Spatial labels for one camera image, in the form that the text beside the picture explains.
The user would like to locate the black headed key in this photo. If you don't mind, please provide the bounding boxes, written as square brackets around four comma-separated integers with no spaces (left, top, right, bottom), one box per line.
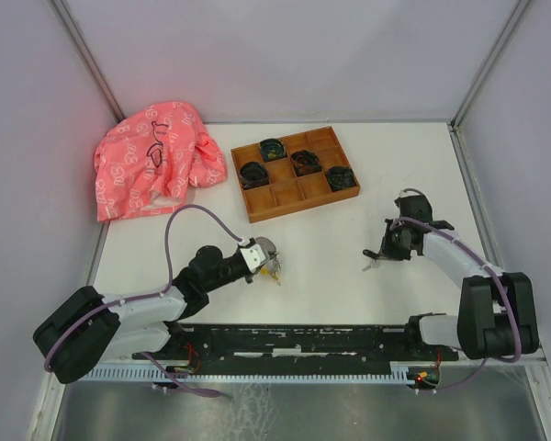
[363,257,384,272]

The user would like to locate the metal keyring with yellow grip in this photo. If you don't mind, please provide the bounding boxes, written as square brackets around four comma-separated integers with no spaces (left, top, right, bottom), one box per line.
[263,238,282,286]

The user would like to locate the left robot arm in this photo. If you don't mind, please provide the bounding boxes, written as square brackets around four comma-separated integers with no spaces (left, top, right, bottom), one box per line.
[32,242,276,384]

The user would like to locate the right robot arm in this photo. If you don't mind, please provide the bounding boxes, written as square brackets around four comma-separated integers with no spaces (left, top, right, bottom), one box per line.
[363,188,540,363]

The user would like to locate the wooden compartment tray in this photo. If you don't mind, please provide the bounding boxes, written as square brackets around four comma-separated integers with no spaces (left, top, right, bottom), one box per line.
[231,126,360,223]

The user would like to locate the dark rolled tie orange flowers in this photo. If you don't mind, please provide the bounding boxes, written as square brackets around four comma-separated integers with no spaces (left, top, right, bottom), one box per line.
[290,150,322,176]

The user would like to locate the pink patterned cloth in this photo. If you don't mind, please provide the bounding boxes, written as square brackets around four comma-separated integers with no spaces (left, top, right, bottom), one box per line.
[94,101,227,222]

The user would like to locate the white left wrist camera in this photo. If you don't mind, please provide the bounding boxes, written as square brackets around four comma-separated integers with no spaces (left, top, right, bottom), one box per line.
[239,236,268,259]

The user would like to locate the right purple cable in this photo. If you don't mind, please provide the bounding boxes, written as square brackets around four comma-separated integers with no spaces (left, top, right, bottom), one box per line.
[392,187,524,394]

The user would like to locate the purple cable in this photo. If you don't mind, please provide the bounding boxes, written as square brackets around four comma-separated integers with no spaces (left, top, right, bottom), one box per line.
[43,205,249,399]
[392,187,524,394]

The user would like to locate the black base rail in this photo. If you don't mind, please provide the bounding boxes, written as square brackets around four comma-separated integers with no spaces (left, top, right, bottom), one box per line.
[152,323,459,364]

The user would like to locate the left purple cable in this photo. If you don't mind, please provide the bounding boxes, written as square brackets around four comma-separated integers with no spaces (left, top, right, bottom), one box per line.
[43,205,249,399]

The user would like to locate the white cable duct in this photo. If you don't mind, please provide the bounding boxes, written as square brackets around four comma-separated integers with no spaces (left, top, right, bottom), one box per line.
[81,364,415,385]

